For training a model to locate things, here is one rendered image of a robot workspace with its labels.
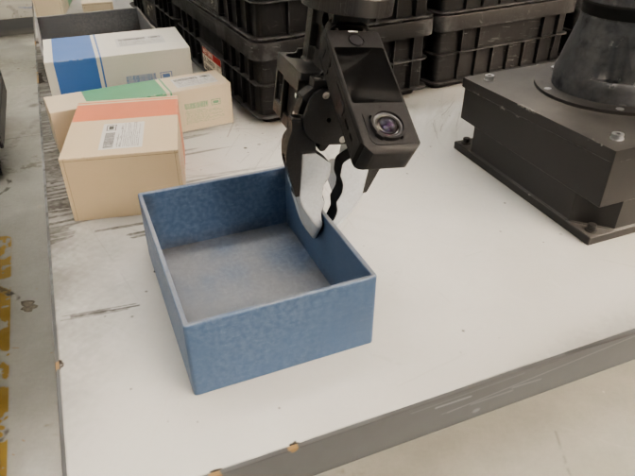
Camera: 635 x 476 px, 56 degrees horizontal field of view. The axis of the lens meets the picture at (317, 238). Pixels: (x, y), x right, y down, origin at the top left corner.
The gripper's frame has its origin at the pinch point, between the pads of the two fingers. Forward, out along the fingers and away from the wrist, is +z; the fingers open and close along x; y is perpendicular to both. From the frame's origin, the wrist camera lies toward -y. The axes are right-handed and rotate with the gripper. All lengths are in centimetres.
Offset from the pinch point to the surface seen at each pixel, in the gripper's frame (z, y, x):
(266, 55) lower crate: -5.7, 34.8, -4.2
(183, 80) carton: 0.1, 41.5, 5.4
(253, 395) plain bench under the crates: 6.7, -11.9, 9.4
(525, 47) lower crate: -6, 42, -53
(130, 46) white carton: -2, 50, 12
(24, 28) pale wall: 79, 380, 44
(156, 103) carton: -0.7, 30.3, 10.7
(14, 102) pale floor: 82, 258, 45
